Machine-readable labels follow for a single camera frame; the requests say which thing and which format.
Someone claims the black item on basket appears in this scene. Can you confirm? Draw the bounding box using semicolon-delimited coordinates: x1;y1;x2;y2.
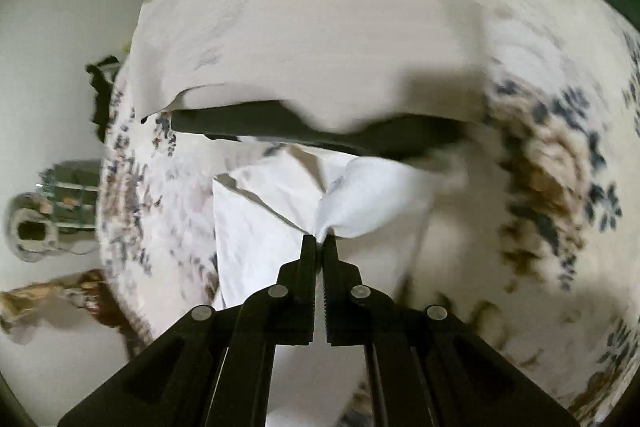
85;55;122;143

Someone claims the floral bed sheet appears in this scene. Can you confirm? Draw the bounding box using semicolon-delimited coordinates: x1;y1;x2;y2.
96;0;639;426

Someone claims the beige garment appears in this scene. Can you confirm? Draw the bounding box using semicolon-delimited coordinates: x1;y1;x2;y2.
126;0;487;132

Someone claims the white garment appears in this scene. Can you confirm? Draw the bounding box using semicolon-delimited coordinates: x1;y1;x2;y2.
213;145;444;426

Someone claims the black garment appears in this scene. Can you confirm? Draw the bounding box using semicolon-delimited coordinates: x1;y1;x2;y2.
171;101;463;160

